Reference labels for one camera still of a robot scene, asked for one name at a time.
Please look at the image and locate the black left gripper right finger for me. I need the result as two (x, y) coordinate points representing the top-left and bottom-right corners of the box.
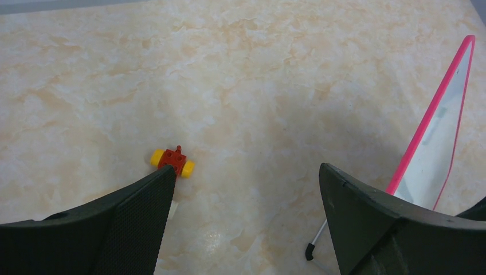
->
(319, 163), (485, 274)

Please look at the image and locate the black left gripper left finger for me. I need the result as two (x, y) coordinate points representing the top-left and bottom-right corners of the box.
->
(1, 166), (177, 274)

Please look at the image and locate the pink framed whiteboard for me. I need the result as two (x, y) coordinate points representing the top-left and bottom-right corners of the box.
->
(386, 34), (476, 210)

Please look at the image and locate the red yellow toy brick car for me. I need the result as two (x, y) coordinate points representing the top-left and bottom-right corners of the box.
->
(150, 145), (195, 178)

